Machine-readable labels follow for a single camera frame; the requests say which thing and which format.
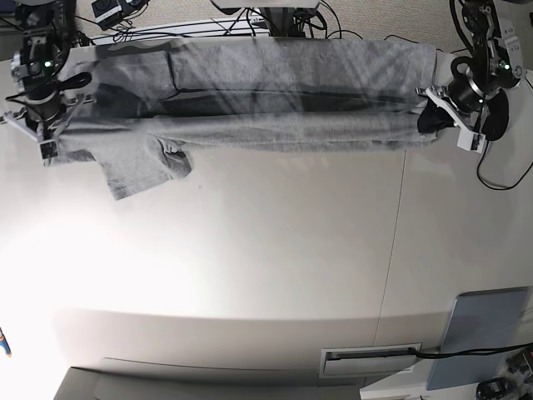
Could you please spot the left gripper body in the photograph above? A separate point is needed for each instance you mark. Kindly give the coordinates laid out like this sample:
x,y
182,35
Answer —
x,y
467,93

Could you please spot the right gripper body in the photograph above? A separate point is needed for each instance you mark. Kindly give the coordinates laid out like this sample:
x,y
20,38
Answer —
x,y
43,121

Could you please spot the grey T-shirt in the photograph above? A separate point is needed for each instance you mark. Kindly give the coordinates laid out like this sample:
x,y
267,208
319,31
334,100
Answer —
x,y
150,110

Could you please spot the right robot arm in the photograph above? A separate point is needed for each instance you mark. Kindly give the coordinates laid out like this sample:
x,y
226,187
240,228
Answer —
x,y
48,35

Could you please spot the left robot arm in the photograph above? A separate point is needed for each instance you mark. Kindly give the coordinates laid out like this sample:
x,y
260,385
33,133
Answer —
x,y
493,65

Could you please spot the black computer mouse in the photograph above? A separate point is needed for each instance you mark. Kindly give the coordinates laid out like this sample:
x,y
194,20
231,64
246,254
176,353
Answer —
x,y
497,121

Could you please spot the black device with label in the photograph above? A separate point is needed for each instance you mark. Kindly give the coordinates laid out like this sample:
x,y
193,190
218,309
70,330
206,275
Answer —
x,y
107,13

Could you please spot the blue orange tool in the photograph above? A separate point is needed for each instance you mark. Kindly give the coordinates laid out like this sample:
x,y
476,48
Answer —
x,y
4,344

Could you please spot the black battery pack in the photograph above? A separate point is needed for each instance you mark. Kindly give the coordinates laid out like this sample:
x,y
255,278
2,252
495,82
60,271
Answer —
x,y
495,388

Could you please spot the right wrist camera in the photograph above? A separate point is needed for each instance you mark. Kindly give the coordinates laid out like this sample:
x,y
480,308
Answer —
x,y
48,150

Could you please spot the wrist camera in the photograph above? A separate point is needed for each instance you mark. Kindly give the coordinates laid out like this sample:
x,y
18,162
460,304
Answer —
x,y
48,150
471,141

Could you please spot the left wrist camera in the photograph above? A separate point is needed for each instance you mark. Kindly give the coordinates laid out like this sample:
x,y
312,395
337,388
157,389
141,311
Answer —
x,y
471,141

